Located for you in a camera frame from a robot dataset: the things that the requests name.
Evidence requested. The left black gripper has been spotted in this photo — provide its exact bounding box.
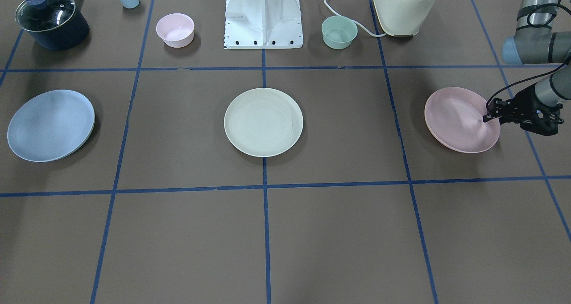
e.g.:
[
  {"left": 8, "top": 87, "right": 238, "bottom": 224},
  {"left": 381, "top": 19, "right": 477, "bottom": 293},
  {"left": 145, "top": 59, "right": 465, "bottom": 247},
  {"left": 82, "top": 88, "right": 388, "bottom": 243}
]
[{"left": 483, "top": 84, "right": 564, "bottom": 137}]

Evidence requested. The pink plate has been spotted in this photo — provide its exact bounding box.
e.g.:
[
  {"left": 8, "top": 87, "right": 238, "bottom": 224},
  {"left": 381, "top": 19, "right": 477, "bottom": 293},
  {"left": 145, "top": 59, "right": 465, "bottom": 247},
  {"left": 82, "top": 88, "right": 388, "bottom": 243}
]
[{"left": 424, "top": 87, "right": 501, "bottom": 154}]

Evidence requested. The blue plate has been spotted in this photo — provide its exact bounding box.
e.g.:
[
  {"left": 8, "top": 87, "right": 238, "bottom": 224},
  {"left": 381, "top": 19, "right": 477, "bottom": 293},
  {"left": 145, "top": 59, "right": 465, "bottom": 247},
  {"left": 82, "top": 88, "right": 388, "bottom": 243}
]
[{"left": 7, "top": 90, "right": 95, "bottom": 162}]

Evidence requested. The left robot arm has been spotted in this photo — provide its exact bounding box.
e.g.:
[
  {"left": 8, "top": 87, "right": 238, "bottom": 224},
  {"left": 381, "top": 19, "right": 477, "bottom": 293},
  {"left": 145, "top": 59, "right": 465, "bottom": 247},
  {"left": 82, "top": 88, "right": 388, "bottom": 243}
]
[{"left": 483, "top": 0, "right": 571, "bottom": 136}]

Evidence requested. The green bowl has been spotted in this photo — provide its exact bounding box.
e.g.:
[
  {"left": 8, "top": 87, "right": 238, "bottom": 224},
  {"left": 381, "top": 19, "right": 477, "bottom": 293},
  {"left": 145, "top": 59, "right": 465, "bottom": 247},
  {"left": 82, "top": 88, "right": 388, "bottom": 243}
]
[{"left": 321, "top": 15, "right": 358, "bottom": 50}]

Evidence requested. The cream plate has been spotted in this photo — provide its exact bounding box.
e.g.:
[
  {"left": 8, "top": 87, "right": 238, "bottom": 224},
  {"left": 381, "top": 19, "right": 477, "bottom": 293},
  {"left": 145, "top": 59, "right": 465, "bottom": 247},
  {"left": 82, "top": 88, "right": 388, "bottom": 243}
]
[{"left": 223, "top": 87, "right": 304, "bottom": 157}]

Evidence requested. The pink bowl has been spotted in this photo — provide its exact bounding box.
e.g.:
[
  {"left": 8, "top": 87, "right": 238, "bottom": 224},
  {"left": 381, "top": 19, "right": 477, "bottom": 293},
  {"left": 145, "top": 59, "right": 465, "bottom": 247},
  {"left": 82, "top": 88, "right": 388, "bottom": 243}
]
[{"left": 155, "top": 13, "right": 194, "bottom": 48}]

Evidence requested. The dark blue pot with lid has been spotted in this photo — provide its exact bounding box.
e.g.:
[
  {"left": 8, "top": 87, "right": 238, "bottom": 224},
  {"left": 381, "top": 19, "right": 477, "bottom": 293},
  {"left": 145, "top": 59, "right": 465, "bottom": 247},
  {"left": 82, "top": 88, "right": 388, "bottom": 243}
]
[{"left": 14, "top": 0, "right": 90, "bottom": 51}]

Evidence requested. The white toaster cable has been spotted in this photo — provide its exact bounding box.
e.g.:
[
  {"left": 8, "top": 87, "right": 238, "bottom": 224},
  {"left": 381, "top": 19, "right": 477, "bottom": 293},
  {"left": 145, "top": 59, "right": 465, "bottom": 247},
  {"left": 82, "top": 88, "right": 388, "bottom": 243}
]
[{"left": 323, "top": 0, "right": 388, "bottom": 38}]

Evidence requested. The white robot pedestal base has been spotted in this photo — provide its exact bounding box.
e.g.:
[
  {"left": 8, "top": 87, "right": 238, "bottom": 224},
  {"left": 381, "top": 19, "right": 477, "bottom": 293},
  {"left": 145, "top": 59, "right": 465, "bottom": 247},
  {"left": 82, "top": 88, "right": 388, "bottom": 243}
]
[{"left": 223, "top": 0, "right": 304, "bottom": 49}]

